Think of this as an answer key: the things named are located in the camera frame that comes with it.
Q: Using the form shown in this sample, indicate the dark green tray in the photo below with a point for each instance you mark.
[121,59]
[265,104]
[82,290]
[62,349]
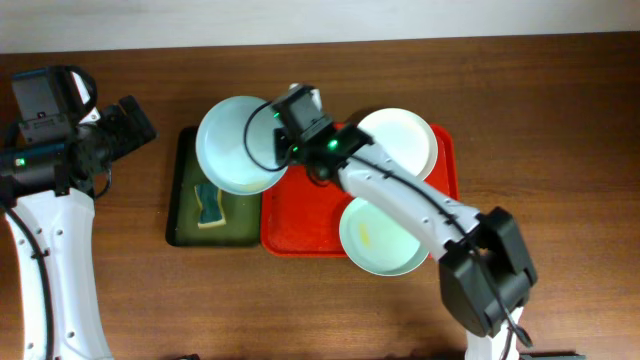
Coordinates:
[242,213]

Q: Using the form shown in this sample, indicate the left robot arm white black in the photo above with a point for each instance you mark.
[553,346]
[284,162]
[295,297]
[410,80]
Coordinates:
[48,200]

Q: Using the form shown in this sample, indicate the mint green plate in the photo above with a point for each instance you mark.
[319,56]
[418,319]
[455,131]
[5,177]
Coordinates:
[376,243]

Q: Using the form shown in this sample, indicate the white plate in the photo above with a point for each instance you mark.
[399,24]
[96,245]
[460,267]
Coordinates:
[406,137]

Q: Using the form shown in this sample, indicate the yellow green sponge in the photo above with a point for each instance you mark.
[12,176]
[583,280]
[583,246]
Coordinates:
[209,200]

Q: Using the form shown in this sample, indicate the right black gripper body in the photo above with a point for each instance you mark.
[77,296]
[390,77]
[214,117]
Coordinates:
[283,148]

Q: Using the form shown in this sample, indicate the light blue plate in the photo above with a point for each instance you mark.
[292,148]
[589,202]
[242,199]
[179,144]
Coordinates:
[235,146]

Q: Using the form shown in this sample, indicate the red plastic tray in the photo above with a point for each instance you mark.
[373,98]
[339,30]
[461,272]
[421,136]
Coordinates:
[300,219]

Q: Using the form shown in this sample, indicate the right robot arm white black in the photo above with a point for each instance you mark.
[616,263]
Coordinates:
[485,271]

